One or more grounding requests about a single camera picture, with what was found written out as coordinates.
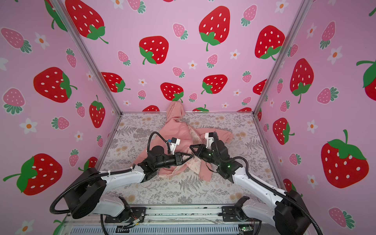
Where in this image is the aluminium corner post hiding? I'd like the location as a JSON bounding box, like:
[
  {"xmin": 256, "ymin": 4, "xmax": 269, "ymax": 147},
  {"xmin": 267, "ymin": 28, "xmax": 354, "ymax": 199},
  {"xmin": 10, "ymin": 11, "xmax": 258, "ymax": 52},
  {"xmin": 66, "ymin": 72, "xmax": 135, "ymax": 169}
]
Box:
[
  {"xmin": 52, "ymin": 0, "xmax": 122, "ymax": 117},
  {"xmin": 253, "ymin": 0, "xmax": 313, "ymax": 117}
]

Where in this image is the left aluminium corner post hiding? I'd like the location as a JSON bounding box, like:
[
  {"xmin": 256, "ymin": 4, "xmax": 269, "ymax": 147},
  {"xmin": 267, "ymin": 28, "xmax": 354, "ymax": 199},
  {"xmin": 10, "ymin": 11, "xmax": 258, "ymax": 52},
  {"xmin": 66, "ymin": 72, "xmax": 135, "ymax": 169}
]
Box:
[{"xmin": 52, "ymin": 0, "xmax": 122, "ymax": 117}]

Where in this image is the right aluminium corner post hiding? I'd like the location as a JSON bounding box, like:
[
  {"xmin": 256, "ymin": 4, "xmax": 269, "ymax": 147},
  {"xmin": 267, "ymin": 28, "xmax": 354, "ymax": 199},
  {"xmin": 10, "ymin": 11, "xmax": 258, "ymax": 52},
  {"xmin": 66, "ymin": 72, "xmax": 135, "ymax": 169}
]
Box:
[{"xmin": 253, "ymin": 0, "xmax": 313, "ymax": 117}]

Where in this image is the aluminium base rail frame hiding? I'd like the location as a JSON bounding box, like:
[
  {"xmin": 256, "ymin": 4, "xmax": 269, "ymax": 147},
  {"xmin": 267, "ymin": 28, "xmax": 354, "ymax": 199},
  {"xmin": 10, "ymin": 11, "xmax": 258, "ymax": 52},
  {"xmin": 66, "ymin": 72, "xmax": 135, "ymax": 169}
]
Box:
[{"xmin": 55, "ymin": 204, "xmax": 278, "ymax": 235}]

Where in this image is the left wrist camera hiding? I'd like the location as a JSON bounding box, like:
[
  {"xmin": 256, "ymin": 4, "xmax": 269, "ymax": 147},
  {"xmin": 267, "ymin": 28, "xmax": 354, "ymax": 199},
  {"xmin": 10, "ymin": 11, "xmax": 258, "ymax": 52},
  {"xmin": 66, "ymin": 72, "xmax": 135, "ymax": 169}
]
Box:
[{"xmin": 168, "ymin": 138, "xmax": 181, "ymax": 155}]

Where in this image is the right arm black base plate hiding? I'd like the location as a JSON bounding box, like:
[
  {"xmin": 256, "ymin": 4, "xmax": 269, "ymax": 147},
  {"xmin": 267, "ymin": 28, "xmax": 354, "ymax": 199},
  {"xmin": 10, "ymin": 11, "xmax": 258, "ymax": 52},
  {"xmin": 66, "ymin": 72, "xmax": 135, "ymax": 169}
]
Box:
[{"xmin": 218, "ymin": 206, "xmax": 260, "ymax": 222}]

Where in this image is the pink hooded zip jacket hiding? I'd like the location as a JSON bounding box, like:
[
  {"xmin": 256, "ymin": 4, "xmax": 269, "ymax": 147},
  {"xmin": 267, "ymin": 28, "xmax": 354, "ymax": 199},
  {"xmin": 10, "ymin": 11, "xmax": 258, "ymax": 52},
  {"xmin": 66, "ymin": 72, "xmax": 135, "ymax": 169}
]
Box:
[{"xmin": 133, "ymin": 100, "xmax": 235, "ymax": 182}]

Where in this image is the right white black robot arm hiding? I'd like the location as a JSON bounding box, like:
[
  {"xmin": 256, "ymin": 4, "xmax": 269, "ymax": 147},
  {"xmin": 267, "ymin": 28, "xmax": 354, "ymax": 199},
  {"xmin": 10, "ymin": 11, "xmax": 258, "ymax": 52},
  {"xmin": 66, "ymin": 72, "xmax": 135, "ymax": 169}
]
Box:
[{"xmin": 190, "ymin": 141, "xmax": 323, "ymax": 235}]

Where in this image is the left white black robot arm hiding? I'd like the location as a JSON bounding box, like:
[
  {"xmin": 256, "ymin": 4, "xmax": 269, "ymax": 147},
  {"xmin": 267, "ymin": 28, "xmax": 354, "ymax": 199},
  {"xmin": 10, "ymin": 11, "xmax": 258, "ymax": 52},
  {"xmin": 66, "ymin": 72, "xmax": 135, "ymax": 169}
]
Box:
[{"xmin": 50, "ymin": 146, "xmax": 194, "ymax": 219}]

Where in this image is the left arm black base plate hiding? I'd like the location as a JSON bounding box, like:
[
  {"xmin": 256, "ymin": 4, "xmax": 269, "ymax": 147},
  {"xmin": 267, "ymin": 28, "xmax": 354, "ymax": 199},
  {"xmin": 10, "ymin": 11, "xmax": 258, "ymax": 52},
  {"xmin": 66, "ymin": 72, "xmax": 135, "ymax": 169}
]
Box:
[{"xmin": 104, "ymin": 207, "xmax": 146, "ymax": 224}]

